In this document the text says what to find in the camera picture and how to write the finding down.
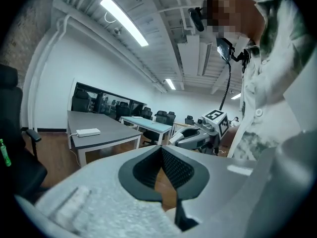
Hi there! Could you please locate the black office chair with armrest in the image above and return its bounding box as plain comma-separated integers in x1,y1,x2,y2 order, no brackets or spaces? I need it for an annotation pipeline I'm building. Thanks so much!
0,63,48,204

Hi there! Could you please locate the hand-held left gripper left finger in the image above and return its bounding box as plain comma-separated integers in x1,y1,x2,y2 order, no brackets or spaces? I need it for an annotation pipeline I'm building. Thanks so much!
34,144,183,238

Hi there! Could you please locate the dark glass window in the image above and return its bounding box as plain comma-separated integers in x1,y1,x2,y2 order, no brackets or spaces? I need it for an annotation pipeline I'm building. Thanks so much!
71,81,147,117

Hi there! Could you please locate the long ceiling light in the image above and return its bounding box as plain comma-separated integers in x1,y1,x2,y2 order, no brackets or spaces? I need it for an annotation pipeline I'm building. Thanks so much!
100,0,149,47

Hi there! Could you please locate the white table with pale top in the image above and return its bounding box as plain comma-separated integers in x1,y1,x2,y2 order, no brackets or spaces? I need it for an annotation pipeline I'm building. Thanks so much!
120,116,173,146

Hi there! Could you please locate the green bottle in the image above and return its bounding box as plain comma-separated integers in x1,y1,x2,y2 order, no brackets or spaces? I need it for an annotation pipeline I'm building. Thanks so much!
0,138,12,167

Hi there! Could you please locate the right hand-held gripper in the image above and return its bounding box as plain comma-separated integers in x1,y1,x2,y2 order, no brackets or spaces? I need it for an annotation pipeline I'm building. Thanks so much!
169,110,230,156

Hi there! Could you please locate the light wooden table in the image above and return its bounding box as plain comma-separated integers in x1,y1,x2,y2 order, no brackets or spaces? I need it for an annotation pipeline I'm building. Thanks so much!
172,121,193,136

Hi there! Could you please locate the black ribbed cable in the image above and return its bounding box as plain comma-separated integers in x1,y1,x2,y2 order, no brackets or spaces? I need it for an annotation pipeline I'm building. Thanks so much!
218,61,232,112

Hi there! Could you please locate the black head camera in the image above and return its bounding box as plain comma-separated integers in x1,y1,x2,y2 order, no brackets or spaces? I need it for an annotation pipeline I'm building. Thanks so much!
187,6,206,32

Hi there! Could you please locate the white ceiling pipe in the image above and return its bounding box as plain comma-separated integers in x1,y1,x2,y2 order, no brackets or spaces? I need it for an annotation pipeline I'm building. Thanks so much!
27,0,168,131

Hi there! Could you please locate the person's patterned white shirt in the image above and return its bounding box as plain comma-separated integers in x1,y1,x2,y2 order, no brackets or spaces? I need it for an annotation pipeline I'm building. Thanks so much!
227,0,313,161

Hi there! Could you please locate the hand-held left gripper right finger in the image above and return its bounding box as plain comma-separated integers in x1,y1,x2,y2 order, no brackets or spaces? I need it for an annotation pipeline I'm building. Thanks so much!
161,145,273,233

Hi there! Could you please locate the person's head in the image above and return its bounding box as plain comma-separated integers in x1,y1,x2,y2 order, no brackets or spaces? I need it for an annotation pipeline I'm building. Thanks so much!
202,0,266,46

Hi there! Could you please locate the black chest-mounted screen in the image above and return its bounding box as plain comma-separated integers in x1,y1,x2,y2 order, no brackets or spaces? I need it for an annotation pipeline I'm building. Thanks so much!
215,37,235,64

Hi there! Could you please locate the white ceiling air duct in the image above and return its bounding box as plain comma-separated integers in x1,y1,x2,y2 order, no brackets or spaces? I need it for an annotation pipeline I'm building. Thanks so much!
176,34,213,77

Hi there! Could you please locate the grey table with white legs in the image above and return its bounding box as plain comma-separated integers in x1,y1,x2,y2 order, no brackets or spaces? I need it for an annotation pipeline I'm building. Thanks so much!
66,110,143,168

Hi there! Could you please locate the white power strip cable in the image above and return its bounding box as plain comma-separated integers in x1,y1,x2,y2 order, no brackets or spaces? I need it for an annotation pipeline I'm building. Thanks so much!
68,132,82,168

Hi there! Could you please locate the white power strip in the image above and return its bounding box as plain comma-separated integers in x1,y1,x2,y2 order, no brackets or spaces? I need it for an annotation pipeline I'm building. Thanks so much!
75,128,102,138

